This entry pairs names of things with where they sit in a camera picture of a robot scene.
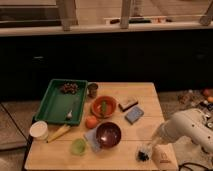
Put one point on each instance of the clear gripper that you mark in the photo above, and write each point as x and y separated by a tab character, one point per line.
148	148

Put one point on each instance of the black bristle brush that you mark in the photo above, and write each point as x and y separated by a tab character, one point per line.
142	156

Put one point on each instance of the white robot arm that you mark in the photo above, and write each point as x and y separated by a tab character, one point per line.
189	123

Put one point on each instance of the green plastic cup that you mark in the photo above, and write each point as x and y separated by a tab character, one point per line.
78	146

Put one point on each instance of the small metal cup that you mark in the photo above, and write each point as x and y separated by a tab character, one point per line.
92	90

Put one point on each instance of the blue sponge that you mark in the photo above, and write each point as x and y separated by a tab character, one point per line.
134	114

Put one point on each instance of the wooden table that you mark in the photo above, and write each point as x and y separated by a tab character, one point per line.
56	156

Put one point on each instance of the dark maroon bowl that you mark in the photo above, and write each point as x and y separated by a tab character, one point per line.
108	135

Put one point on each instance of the brown block eraser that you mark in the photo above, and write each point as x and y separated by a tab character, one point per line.
127	103

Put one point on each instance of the blue cloth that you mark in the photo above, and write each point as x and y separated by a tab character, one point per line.
90	136

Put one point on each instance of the orange bowl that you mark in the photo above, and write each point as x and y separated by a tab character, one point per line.
96	106

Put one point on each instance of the green vegetable in bowl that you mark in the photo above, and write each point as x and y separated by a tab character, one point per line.
103	108

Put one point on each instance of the orange fruit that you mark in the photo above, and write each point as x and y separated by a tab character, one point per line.
91	122

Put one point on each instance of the yellow wooden tool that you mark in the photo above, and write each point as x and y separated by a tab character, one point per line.
62	130

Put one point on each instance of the small white garlic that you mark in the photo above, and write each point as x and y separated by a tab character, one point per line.
69	115

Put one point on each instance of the bunch of dark grapes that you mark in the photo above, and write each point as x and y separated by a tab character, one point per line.
69	88

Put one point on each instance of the green plastic tray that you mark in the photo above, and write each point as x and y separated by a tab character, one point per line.
55	105

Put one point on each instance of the white round container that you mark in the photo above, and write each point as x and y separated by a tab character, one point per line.
39	130

